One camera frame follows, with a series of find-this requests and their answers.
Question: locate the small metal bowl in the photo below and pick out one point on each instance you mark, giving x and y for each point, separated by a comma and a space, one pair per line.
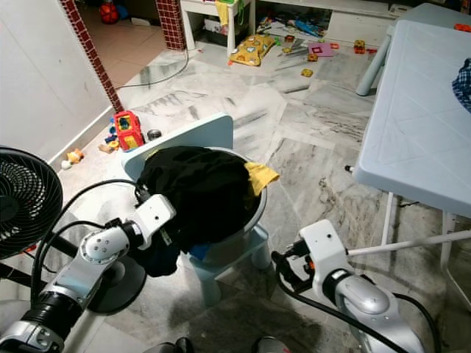
154, 135

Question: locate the blue plaid cloth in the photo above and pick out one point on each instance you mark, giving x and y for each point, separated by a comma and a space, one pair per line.
464, 84

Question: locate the red yellow toy truck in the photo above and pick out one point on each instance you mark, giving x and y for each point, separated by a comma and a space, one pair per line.
129, 132

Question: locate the small orange toy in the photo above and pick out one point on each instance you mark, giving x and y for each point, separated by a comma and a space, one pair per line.
74, 156

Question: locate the light blue plastic child chair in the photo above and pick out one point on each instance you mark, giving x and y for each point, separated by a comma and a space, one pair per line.
191, 136

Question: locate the black shirt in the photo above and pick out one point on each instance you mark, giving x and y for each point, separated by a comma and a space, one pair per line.
199, 191

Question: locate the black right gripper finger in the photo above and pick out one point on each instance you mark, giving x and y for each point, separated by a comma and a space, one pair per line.
290, 272

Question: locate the yellow cloth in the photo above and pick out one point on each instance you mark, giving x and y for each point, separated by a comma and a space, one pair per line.
222, 13

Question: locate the pink toy board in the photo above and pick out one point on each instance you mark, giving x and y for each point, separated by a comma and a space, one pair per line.
322, 49

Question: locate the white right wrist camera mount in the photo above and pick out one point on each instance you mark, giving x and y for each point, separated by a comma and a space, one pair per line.
324, 246

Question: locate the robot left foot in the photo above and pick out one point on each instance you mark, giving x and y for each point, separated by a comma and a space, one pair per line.
169, 346

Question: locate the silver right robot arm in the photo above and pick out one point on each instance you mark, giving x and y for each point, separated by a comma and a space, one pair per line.
368, 294

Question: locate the light blue child table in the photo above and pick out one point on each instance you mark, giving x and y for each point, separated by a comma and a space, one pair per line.
430, 13

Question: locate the aluminium basin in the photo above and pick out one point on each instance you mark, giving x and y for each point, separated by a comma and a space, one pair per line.
254, 220

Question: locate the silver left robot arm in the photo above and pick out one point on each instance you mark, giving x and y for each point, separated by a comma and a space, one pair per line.
103, 246

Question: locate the black standing fan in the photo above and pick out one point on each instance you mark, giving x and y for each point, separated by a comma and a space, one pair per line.
22, 206

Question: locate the white toy shelf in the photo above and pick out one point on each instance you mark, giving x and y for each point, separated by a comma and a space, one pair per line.
186, 29

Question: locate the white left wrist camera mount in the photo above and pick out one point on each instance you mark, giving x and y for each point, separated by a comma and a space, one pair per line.
154, 217

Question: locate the white plastic folding table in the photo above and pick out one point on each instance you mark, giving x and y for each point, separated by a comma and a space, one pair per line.
412, 110

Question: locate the yellow toy board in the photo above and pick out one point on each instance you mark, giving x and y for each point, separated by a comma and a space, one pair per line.
252, 50

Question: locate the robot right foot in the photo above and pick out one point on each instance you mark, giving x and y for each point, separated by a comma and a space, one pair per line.
274, 346

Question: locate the red orange ball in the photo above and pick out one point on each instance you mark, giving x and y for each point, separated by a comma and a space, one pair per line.
115, 13

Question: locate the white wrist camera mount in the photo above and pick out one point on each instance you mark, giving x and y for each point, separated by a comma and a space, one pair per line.
154, 217
324, 246

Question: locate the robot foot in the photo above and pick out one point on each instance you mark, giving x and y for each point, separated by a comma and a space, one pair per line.
274, 346
169, 346

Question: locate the yellow shirt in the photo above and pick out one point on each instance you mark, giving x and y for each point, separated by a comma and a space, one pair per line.
261, 178

